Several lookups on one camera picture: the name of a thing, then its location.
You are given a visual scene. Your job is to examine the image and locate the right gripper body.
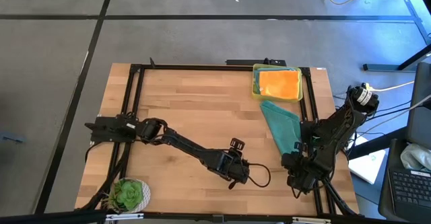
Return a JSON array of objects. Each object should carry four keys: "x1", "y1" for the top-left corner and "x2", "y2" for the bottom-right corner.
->
[{"x1": 281, "y1": 142, "x2": 326, "y2": 195}]

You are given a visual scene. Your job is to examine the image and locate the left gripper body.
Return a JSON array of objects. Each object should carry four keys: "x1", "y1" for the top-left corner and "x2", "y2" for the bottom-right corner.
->
[{"x1": 215, "y1": 138, "x2": 252, "y2": 185}]

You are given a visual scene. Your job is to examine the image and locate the orange microfiber towel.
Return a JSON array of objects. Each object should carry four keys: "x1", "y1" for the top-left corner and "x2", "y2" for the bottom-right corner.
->
[{"x1": 259, "y1": 69, "x2": 301, "y2": 101}]

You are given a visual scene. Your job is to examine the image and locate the teal microfiber towel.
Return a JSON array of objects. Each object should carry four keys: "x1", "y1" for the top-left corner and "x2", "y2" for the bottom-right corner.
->
[{"x1": 259, "y1": 100, "x2": 302, "y2": 156}]

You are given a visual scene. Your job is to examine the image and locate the white book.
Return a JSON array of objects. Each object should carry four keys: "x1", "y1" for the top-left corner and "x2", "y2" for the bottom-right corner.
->
[{"x1": 348, "y1": 148, "x2": 387, "y2": 185}]

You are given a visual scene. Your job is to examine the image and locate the yellow plastic bin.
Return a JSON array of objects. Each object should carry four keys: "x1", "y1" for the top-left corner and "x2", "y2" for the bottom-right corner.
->
[{"x1": 251, "y1": 63, "x2": 304, "y2": 103}]

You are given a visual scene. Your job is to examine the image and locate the potted succulent plant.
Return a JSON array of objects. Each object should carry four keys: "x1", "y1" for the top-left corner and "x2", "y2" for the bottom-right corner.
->
[{"x1": 106, "y1": 178, "x2": 152, "y2": 215}]

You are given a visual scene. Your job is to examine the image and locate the yellow power plug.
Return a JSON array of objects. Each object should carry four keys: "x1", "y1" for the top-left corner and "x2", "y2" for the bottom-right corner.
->
[{"x1": 364, "y1": 81, "x2": 416, "y2": 94}]

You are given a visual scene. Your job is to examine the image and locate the black laptop keyboard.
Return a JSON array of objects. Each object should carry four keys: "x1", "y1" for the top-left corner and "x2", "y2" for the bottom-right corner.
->
[{"x1": 387, "y1": 168, "x2": 431, "y2": 218}]

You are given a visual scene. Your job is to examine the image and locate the black power strip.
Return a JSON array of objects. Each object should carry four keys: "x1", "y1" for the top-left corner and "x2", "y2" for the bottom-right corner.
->
[{"x1": 225, "y1": 58, "x2": 287, "y2": 67}]

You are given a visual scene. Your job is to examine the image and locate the crumpled plastic bag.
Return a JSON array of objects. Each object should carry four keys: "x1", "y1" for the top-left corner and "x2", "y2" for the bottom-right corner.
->
[{"x1": 399, "y1": 143, "x2": 431, "y2": 173}]

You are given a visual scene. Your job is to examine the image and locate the dark gray panel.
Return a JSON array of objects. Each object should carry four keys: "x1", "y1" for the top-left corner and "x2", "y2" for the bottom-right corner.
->
[{"x1": 405, "y1": 61, "x2": 431, "y2": 151}]

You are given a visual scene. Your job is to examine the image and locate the black crossbar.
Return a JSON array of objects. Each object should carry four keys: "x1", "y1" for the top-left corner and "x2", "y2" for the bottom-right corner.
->
[{"x1": 0, "y1": 209, "x2": 431, "y2": 224}]

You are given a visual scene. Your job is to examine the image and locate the left camera cable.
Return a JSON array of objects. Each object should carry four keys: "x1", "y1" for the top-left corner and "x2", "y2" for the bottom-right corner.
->
[{"x1": 247, "y1": 163, "x2": 272, "y2": 188}]

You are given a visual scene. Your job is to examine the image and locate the black aluminium table frame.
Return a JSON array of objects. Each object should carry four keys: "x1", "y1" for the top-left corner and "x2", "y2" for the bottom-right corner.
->
[{"x1": 80, "y1": 62, "x2": 360, "y2": 218}]

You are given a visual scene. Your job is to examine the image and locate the black desk leg frame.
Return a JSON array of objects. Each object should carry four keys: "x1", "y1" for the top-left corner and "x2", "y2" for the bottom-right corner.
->
[{"x1": 362, "y1": 0, "x2": 431, "y2": 72}]

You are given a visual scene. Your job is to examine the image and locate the gray floor cable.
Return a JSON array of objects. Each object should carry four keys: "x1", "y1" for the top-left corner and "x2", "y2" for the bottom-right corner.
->
[{"x1": 356, "y1": 94, "x2": 431, "y2": 141}]

